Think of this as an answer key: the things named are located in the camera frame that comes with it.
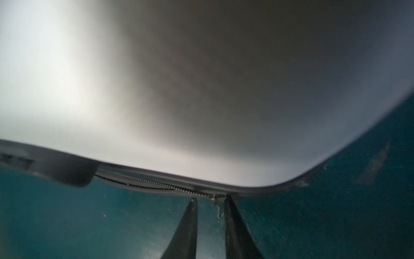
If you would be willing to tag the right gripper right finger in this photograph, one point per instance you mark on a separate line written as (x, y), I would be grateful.
(238, 241)

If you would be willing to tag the white hard-shell suitcase black lining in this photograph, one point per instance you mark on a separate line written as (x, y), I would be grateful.
(242, 97)

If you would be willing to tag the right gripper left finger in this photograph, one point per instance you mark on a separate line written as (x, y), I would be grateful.
(183, 244)

